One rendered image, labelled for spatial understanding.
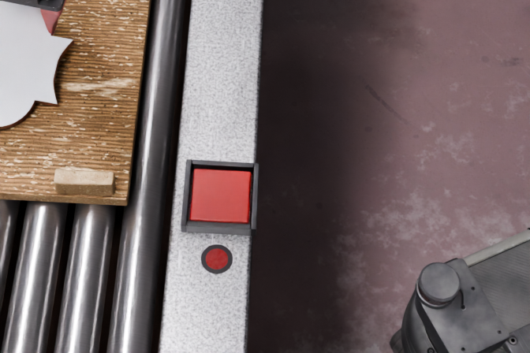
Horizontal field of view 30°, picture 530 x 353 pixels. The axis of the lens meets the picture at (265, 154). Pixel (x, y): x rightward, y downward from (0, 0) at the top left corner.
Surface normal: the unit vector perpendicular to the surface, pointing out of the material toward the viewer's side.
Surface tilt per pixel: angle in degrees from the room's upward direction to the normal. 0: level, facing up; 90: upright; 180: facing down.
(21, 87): 13
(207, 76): 0
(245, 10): 0
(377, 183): 0
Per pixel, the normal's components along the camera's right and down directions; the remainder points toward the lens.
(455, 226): 0.04, -0.49
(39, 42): 0.05, -0.27
